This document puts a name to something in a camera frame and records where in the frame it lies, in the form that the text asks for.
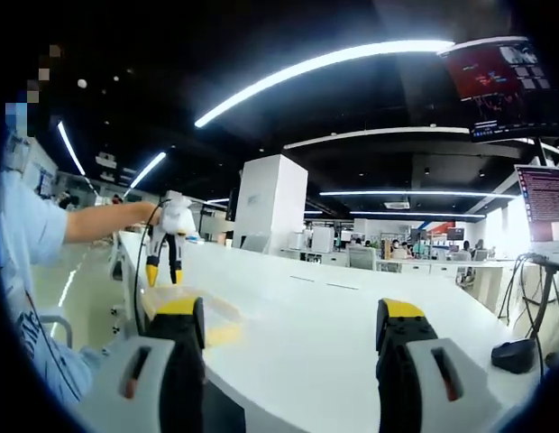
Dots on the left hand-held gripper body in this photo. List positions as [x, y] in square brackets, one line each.
[176, 216]

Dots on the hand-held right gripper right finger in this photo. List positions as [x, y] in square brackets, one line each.
[419, 397]

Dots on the large dark wall monitor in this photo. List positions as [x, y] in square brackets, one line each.
[500, 85]

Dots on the long curved ceiling light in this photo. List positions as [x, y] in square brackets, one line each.
[306, 65]

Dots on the white box air purifier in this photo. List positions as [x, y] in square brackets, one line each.
[323, 239]

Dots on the person in light blue shirt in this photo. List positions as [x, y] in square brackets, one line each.
[27, 234]

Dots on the grey mesh office chair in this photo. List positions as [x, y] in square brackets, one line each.
[361, 258]

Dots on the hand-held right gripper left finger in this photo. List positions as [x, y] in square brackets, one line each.
[126, 397]

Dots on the white round appliance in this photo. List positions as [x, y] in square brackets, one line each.
[298, 240]

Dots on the white chair with armrest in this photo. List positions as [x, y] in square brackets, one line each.
[58, 325]

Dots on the clear plastic storage box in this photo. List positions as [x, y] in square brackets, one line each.
[216, 336]

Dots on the beige plastic latch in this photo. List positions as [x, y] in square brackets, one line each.
[224, 334]

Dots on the black computer mouse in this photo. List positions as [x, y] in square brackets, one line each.
[514, 356]

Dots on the white low office cabinets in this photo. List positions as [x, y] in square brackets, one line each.
[419, 268]

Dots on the black laptop stand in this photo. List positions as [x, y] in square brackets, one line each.
[547, 266]

